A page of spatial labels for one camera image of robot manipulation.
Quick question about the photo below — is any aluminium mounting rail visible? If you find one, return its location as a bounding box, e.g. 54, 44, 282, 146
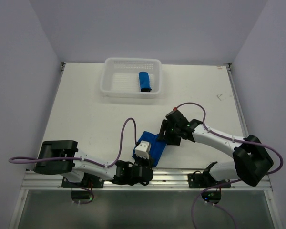
20, 168, 272, 191

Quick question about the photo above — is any right black base bracket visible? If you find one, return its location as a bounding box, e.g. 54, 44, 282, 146
187, 171, 231, 188

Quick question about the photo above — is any white plastic mesh basket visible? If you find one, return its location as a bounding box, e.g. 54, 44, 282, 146
100, 58, 163, 99

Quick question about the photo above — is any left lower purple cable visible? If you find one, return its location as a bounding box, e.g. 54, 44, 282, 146
70, 185, 96, 205

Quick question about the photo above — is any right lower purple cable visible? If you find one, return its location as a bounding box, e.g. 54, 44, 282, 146
191, 178, 241, 229

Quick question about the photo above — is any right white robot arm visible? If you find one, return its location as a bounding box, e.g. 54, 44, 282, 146
159, 110, 274, 187

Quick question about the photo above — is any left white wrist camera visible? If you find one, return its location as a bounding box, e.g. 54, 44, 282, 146
134, 141, 151, 159

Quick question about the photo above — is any blue towel with black trim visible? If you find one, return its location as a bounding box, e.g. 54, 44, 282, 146
138, 72, 152, 92

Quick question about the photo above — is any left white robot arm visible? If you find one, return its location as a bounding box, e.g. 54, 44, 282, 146
33, 140, 153, 187

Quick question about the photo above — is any left black base bracket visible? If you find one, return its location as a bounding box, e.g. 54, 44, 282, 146
61, 176, 104, 189

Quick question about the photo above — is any black base bracket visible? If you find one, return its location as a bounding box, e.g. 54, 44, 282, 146
187, 171, 231, 188
61, 176, 104, 189

